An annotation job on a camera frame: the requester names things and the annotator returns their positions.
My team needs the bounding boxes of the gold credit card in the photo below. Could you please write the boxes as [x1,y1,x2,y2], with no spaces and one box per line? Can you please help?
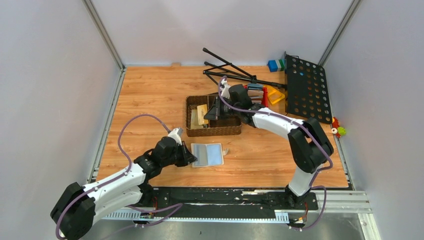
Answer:
[196,104,209,125]

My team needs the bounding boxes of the brown wicker divided basket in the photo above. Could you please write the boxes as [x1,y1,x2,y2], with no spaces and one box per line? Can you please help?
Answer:
[185,94,242,137]

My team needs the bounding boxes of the gold credit cards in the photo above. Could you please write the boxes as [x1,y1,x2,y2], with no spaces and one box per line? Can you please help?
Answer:
[190,109,208,130]

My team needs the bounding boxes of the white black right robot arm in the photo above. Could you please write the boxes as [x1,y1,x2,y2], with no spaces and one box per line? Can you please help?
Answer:
[202,81,334,209]

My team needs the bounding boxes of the black folding music stand legs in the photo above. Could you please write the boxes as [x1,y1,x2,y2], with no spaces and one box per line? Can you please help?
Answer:
[202,47,287,90]

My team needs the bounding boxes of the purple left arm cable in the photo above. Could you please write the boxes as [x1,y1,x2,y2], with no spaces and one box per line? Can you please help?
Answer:
[54,113,185,240]

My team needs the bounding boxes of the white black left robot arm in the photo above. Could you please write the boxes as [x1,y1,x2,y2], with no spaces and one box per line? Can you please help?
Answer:
[50,136,197,240]

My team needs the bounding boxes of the red plastic bin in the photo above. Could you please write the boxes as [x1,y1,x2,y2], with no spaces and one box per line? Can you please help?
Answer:
[243,84,269,107]

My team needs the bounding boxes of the card holders in red bin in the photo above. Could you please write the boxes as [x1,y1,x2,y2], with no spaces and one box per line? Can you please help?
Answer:
[246,83,264,101]

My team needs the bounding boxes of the blue green toy block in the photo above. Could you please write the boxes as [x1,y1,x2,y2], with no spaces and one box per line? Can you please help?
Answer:
[267,59,286,73]

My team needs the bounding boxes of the yellow transparent tray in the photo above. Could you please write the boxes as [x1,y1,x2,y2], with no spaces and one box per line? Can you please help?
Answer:
[265,85,286,105]

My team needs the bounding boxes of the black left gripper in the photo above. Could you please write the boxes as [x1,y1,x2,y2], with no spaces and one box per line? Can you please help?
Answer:
[161,140,197,167]

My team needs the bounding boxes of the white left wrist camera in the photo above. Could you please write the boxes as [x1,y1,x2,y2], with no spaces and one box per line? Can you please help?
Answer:
[167,127,183,145]

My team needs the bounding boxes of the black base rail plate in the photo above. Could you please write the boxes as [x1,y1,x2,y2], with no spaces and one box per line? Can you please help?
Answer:
[135,187,319,220]

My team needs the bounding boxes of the white card holder wallet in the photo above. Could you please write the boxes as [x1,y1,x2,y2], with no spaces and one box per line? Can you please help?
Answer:
[191,143,229,168]

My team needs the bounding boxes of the black perforated music stand desk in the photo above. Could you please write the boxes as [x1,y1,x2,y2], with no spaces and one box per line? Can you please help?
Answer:
[284,53,333,124]

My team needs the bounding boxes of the red green small toy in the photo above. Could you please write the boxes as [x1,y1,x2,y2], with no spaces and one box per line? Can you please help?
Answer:
[331,117,347,139]

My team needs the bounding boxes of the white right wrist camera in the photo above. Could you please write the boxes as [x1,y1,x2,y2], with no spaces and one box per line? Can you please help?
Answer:
[219,82,231,99]

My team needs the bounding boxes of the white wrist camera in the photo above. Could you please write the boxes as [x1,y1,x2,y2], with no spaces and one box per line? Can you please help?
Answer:
[167,127,183,145]
[219,82,231,99]

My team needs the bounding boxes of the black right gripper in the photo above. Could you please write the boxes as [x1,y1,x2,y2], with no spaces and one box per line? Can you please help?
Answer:
[204,96,241,121]

